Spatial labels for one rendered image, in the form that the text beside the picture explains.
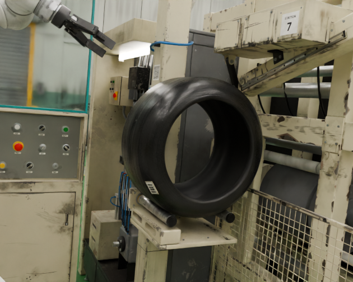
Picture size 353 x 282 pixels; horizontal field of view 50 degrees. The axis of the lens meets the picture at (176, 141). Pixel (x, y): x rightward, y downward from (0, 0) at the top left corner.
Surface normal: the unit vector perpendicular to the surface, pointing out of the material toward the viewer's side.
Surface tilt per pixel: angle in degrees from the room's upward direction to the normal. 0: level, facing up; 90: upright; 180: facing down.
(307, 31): 90
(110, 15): 90
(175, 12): 90
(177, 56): 90
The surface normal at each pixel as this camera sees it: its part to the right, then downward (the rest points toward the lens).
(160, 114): -0.25, -0.30
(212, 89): 0.43, -0.06
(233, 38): -0.90, -0.04
